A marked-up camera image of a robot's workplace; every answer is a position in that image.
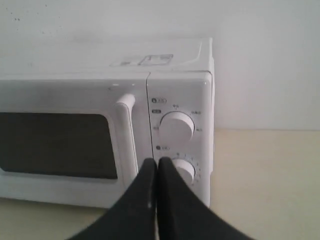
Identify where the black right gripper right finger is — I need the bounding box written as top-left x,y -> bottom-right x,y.
157,157 -> 251,240

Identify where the upper white control knob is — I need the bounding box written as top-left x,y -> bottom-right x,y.
159,111 -> 195,145

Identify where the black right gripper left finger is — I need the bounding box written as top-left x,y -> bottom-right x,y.
70,158 -> 157,240

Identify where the lower white control knob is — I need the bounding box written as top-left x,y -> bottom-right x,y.
172,158 -> 196,187

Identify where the white control knob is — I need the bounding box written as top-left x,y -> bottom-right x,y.
172,158 -> 196,187
159,111 -> 195,145

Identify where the white microwave door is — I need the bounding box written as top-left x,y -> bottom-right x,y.
0,72 -> 153,208

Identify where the white microwave oven body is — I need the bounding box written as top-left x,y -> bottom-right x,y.
0,38 -> 215,205

